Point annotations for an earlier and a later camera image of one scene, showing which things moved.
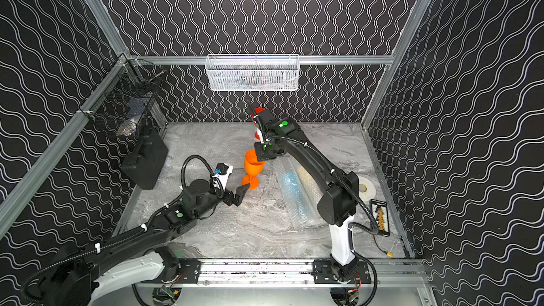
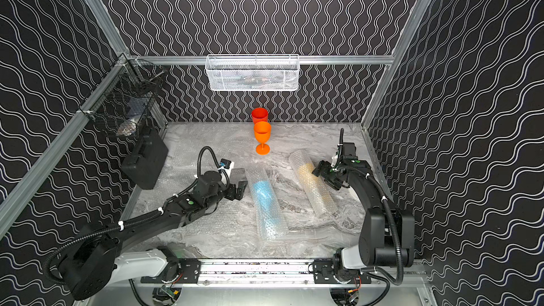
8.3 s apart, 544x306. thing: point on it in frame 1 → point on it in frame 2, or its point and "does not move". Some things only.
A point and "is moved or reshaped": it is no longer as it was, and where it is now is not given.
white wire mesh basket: x=252 y=72 does not move
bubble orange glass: x=258 y=219 does not move
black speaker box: x=144 y=165 does not move
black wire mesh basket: x=123 y=100 does not move
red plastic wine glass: x=256 y=110 is moved or reshaped
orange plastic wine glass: x=253 y=167 → x=262 y=132
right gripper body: x=263 y=151 → x=329 y=173
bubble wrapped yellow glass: x=311 y=190 does not move
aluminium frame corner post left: x=115 y=38 does not move
